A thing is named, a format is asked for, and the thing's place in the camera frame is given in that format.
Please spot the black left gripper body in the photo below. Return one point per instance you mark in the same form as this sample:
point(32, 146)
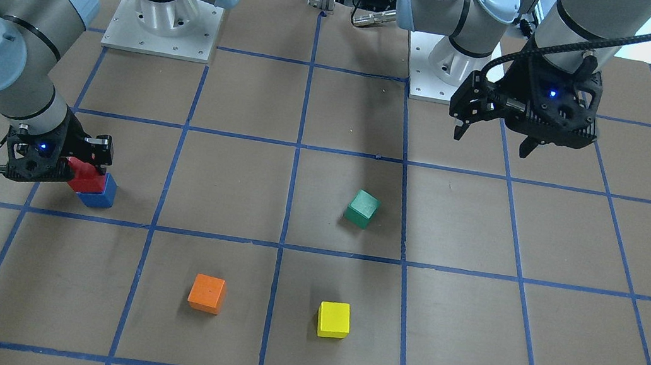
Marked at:
point(519, 82)

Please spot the red wooden block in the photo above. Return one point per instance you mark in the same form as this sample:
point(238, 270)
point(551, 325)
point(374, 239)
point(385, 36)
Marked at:
point(87, 178)

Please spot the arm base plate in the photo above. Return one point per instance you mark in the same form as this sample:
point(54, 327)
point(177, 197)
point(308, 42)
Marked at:
point(181, 29)
point(437, 69)

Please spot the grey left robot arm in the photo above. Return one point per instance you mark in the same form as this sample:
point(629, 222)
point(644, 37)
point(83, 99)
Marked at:
point(474, 27)

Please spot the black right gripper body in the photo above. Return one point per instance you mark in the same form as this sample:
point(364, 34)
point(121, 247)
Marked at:
point(74, 139)

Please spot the orange wooden block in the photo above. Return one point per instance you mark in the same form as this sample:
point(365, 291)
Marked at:
point(207, 294)

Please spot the green wooden block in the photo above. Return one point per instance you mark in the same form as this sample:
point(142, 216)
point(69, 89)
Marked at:
point(361, 209)

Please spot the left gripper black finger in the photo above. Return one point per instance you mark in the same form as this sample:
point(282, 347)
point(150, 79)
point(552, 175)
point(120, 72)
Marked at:
point(461, 127)
point(528, 145)

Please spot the blue wooden block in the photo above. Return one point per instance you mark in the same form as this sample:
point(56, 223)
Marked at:
point(105, 199)

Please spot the yellow wooden block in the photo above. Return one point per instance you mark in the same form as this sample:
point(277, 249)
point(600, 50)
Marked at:
point(333, 319)

